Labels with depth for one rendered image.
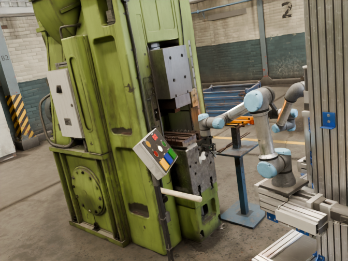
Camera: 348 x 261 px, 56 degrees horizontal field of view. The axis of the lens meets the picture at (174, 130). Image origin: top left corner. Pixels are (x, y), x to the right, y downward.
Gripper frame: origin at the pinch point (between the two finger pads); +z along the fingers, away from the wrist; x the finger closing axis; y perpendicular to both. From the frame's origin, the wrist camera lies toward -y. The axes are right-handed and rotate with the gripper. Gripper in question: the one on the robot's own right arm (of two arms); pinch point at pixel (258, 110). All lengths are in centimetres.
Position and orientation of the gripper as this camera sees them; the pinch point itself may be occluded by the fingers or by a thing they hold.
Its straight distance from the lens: 311.3
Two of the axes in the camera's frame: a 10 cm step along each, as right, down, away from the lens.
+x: 6.4, -3.0, 7.0
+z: -7.5, -0.6, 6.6
